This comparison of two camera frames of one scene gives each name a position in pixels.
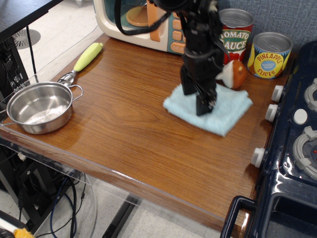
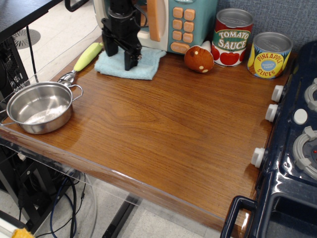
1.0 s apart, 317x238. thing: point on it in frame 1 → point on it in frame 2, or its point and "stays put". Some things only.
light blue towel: [230, 104] → [145, 70]
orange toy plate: [138, 16] stays put
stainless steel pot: [42, 108] stays put
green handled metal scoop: [68, 78] stays put
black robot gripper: [199, 69] → [123, 24]
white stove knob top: [277, 93] stays put
